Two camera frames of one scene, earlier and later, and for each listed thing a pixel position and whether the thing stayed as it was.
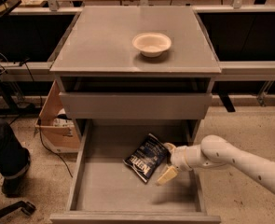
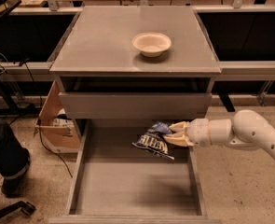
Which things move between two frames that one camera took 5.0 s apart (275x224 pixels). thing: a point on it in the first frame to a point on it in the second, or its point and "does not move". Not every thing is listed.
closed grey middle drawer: [135, 105] does not move
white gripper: [177, 159] to [199, 132]
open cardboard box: [60, 133] does not move
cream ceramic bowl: [151, 44] does not move
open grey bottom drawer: [106, 191] does not move
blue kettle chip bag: [146, 158] to [152, 140]
